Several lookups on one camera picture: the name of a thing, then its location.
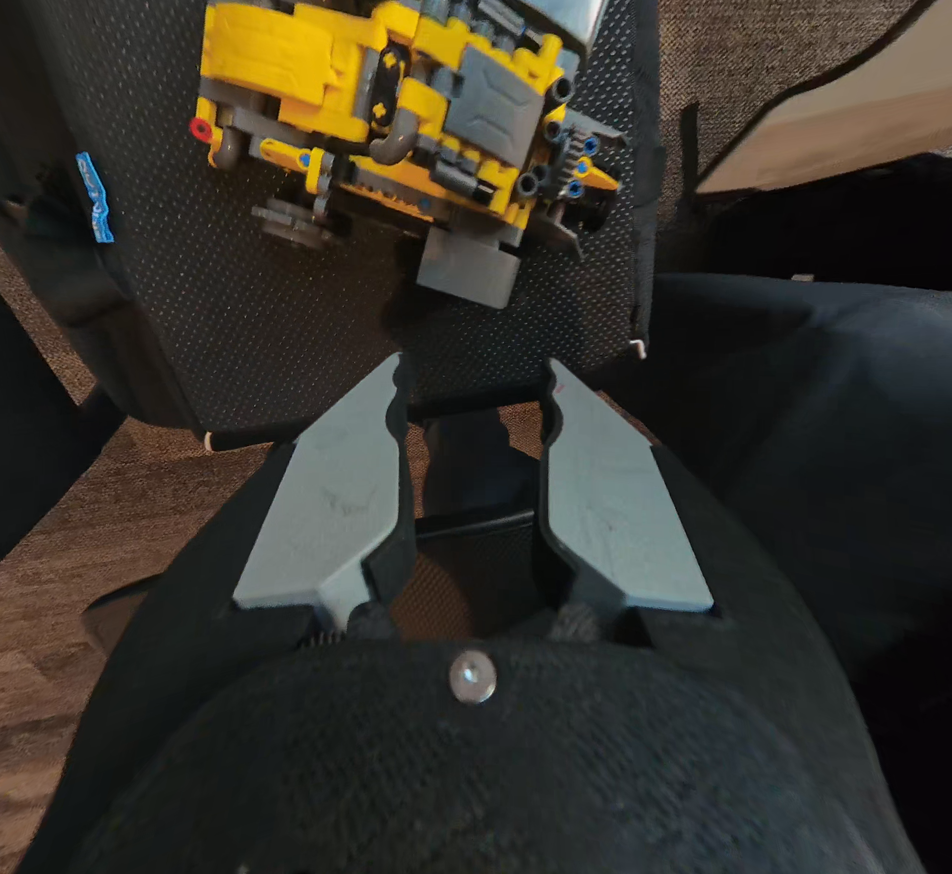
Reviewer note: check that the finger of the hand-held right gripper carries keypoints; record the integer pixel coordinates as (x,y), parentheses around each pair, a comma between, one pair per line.
(855,123)

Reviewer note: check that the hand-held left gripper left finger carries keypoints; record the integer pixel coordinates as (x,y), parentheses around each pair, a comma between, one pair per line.
(327,509)

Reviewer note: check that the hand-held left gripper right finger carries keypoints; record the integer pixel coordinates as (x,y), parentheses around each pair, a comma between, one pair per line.
(617,509)

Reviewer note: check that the yellow toy brick vehicle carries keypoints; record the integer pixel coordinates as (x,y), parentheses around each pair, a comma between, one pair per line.
(297,63)

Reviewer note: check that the person's dark trousers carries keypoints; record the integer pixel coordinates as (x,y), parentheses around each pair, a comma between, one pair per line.
(781,405)

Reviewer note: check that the black mesh office chair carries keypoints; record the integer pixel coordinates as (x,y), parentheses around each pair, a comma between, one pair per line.
(260,309)

